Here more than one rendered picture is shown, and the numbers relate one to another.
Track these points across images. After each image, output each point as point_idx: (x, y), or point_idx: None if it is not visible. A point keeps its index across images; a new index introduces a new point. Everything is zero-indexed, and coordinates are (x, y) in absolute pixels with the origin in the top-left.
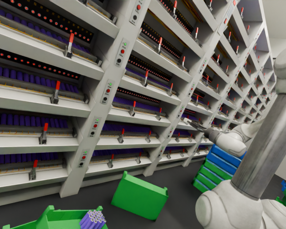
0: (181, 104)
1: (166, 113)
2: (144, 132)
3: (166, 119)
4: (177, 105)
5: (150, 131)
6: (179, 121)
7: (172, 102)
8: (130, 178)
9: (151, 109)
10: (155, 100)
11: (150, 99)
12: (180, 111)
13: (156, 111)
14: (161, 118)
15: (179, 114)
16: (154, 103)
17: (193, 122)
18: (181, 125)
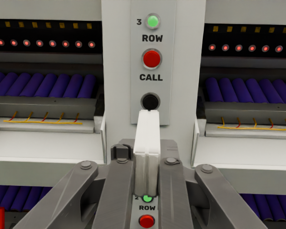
0: (116, 2)
1: (103, 101)
2: (11, 212)
3: (88, 137)
4: (85, 18)
5: None
6: (193, 146)
7: None
8: None
9: None
10: (61, 39)
11: (19, 42)
12: (143, 60)
13: (11, 98)
14: (34, 138)
15: (163, 91)
16: (63, 58)
17: (160, 164)
18: (263, 171)
